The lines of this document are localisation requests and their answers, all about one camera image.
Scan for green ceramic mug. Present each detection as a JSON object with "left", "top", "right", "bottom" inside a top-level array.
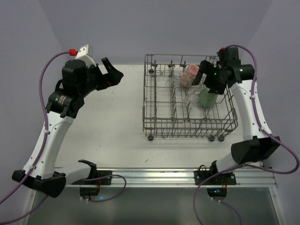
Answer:
[{"left": 194, "top": 87, "right": 218, "bottom": 108}]

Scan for pink ceramic mug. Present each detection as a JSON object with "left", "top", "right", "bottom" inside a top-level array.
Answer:
[{"left": 180, "top": 64, "right": 199, "bottom": 88}]

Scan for clear glass front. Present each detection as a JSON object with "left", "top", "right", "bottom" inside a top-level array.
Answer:
[{"left": 182, "top": 92, "right": 199, "bottom": 109}]

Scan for clear glass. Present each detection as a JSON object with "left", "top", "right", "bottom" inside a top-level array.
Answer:
[
  {"left": 165, "top": 75, "right": 181, "bottom": 88},
  {"left": 182, "top": 92, "right": 199, "bottom": 109}
]

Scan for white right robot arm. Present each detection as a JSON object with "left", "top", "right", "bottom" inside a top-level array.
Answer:
[{"left": 196, "top": 60, "right": 280, "bottom": 180}]

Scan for grey wire dish rack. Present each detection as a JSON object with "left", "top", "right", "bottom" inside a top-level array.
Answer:
[{"left": 142, "top": 53, "right": 238, "bottom": 141}]

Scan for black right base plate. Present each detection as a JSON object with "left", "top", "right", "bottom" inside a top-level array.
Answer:
[{"left": 194, "top": 170, "right": 237, "bottom": 186}]

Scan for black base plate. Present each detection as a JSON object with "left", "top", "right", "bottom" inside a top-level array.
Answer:
[
  {"left": 194, "top": 170, "right": 237, "bottom": 186},
  {"left": 72, "top": 170, "right": 112, "bottom": 186}
]

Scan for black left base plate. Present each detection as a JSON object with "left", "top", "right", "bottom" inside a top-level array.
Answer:
[{"left": 72, "top": 170, "right": 112, "bottom": 186}]

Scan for aluminium mounting rail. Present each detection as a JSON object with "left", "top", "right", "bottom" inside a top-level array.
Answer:
[{"left": 30, "top": 167, "right": 278, "bottom": 188}]

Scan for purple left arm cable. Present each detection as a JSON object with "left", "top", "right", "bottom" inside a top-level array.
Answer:
[{"left": 0, "top": 48, "right": 127, "bottom": 223}]

